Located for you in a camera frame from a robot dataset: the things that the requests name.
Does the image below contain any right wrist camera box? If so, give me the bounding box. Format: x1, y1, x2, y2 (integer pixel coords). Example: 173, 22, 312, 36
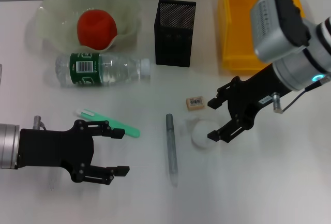
249, 0, 311, 63

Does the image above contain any orange fruit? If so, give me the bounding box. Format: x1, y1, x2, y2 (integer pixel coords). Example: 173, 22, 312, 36
77, 10, 117, 51

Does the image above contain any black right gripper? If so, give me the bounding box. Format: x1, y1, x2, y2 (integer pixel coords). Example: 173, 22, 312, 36
206, 63, 288, 144

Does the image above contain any black mesh pen holder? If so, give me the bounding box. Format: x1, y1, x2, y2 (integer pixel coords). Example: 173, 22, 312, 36
154, 0, 197, 68

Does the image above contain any white garlic bulb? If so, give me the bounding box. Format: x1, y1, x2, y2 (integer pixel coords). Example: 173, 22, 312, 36
182, 116, 220, 149

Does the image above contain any green pen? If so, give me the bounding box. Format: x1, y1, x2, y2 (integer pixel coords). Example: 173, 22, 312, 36
75, 108, 141, 139

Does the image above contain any silver plug with cable loop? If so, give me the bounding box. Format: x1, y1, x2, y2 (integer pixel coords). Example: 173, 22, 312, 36
271, 78, 330, 113

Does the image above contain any silver plug on left gripper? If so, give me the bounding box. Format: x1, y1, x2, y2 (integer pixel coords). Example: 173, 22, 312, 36
33, 115, 47, 131

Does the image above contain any yellow plastic bin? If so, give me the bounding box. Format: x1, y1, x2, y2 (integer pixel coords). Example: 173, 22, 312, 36
218, 0, 306, 74

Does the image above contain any clear green-label water bottle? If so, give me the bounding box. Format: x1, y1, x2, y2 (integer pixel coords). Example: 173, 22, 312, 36
54, 52, 152, 89

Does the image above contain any beige eraser with barcode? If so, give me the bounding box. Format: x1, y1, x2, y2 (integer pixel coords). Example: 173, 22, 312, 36
185, 96, 207, 111

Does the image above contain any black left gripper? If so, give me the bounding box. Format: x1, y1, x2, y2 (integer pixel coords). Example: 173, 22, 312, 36
19, 120, 130, 186

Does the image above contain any pale green glass fruit plate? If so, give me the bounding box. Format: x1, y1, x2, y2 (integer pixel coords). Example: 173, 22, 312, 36
35, 0, 143, 54

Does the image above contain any grey pen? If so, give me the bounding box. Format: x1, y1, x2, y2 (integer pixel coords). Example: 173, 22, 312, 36
164, 114, 179, 187

